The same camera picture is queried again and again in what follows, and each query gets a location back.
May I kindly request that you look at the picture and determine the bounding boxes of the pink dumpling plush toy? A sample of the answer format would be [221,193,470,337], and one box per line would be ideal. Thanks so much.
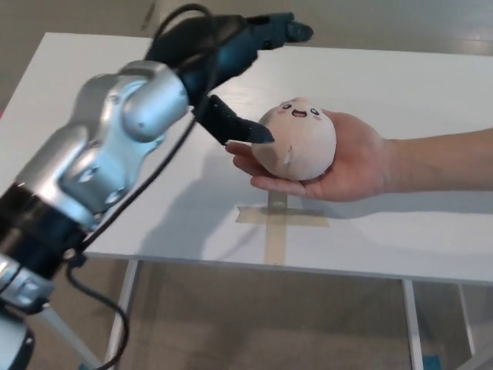
[251,96,338,182]

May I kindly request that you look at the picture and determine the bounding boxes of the white metal table leg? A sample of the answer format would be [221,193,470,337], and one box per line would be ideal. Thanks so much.
[458,284,477,354]
[401,278,425,370]
[104,259,140,370]

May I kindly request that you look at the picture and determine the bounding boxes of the person's bare hand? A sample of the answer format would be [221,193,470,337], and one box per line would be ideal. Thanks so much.
[224,111,398,203]

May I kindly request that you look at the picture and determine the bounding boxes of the person's bare forearm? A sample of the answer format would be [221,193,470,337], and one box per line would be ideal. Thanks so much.
[388,128,493,194]

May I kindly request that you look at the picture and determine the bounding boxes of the light blue metal stand leg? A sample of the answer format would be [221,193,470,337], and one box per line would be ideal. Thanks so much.
[36,307,102,370]

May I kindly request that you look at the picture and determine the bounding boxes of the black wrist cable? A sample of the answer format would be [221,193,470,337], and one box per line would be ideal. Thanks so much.
[65,2,236,370]

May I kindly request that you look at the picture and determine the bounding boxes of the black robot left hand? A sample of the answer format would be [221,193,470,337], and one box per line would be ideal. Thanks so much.
[143,12,315,148]

